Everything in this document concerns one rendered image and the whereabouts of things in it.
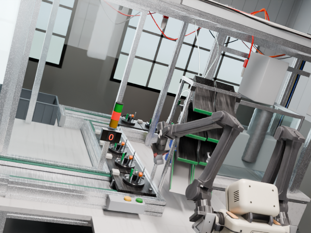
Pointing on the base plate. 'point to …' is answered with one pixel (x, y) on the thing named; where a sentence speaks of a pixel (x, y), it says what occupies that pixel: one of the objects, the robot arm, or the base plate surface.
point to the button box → (125, 205)
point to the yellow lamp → (113, 123)
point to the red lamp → (115, 115)
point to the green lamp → (118, 108)
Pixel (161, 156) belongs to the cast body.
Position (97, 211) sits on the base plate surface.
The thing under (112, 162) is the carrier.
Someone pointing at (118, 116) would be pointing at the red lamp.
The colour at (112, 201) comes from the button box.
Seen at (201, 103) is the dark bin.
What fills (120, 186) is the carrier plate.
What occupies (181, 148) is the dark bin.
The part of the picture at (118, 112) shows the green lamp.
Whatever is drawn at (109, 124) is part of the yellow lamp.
